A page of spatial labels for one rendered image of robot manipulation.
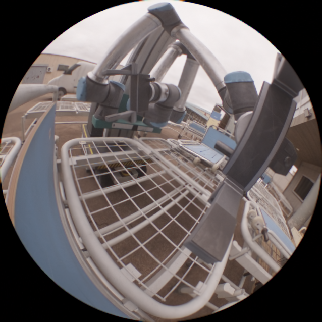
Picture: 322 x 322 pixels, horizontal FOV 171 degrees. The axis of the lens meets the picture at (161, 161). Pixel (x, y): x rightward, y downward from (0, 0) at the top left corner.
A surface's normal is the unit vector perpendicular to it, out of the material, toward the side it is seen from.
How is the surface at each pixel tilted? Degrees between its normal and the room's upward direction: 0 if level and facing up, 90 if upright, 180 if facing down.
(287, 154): 100
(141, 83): 82
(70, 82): 89
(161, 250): 0
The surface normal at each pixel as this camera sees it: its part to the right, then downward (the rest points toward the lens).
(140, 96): 0.80, 0.41
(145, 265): 0.37, -0.82
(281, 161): -0.68, 0.26
